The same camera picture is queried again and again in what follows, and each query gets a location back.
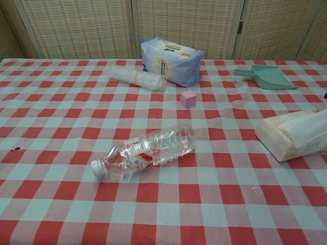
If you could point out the beige tissue pack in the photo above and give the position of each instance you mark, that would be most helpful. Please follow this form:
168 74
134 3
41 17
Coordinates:
283 143

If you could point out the blue tissue pack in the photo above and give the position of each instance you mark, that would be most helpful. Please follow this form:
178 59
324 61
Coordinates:
168 62

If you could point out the green plastic dustpan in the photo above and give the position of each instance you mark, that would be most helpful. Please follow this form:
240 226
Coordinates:
270 77

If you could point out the pink cube block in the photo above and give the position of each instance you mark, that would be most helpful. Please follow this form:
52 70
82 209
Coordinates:
188 99

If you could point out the woven folding screen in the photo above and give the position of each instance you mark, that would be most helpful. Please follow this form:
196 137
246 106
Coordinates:
178 25

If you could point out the clear plastic water bottle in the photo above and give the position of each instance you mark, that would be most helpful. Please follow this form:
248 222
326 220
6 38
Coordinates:
150 150

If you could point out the clear plastic cup stack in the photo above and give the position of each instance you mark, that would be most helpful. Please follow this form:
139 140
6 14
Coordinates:
135 76

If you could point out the red white checkered tablecloth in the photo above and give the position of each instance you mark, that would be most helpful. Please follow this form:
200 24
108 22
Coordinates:
76 209

